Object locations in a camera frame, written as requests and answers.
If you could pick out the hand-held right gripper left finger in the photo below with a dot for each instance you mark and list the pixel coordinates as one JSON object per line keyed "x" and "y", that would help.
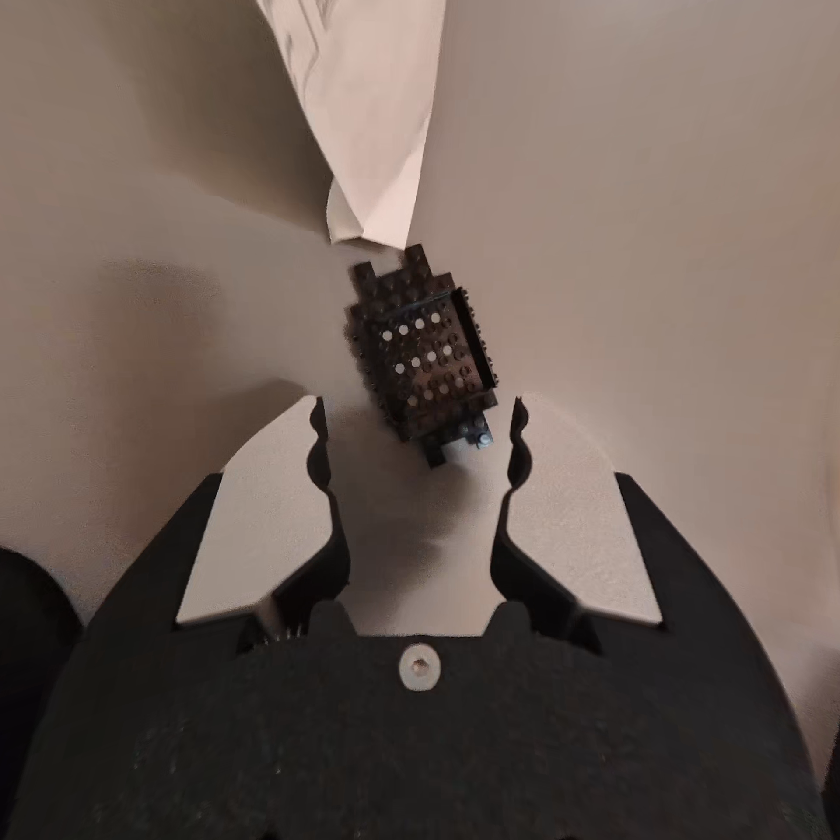
{"x": 262, "y": 525}

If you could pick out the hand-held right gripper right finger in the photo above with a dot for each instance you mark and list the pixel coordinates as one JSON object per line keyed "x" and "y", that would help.
{"x": 577, "y": 531}

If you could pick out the black LEGO chassis piece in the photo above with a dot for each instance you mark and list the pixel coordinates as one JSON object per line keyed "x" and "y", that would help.
{"x": 420, "y": 354}

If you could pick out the white brick-print paper bag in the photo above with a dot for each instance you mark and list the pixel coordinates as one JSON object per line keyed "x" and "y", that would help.
{"x": 374, "y": 118}

